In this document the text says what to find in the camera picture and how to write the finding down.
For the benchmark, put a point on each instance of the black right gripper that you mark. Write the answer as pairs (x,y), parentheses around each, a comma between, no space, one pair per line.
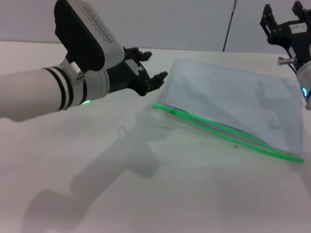
(296,38)

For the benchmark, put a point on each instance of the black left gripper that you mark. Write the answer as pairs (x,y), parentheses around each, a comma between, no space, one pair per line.
(126,77)

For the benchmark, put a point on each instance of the clear green-zip document bag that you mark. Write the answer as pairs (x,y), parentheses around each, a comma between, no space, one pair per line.
(226,97)

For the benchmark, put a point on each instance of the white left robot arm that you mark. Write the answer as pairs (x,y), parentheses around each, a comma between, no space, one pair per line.
(31,92)

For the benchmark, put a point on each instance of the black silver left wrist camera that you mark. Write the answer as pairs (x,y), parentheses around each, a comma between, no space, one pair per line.
(85,36)

